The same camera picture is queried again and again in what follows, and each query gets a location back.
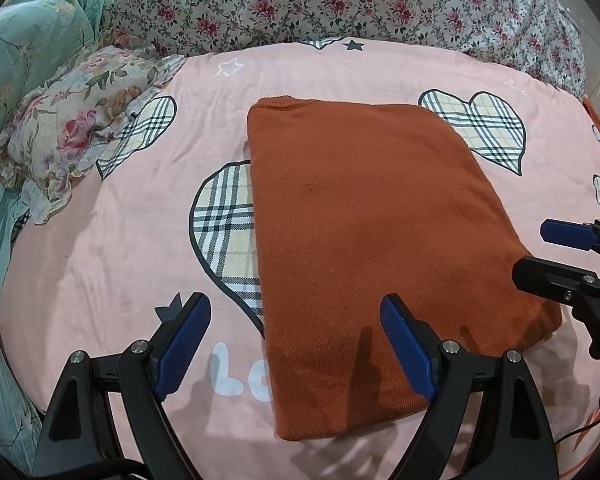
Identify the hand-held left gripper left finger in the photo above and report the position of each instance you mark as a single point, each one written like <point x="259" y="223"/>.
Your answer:
<point x="185" y="345"/>

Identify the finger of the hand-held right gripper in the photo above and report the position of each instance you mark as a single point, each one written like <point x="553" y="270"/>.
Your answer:
<point x="565" y="232"/>
<point x="545" y="277"/>

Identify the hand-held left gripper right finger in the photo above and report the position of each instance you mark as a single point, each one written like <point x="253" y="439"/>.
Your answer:
<point x="405" y="350"/>

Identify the orange knit sweater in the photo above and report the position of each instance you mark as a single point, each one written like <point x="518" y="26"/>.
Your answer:
<point x="370" y="240"/>

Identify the pink plaid-heart bedsheet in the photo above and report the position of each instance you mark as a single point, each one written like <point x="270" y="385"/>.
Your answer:
<point x="130" y="260"/>

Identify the beige rose-print ruffled pillow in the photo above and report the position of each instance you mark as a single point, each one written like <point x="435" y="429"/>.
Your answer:
<point x="75" y="125"/>

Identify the white red-flowered quilt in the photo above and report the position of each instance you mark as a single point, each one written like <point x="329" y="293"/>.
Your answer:
<point x="330" y="0"/>

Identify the teal floral quilt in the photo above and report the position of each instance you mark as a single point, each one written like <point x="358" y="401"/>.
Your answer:
<point x="30" y="40"/>

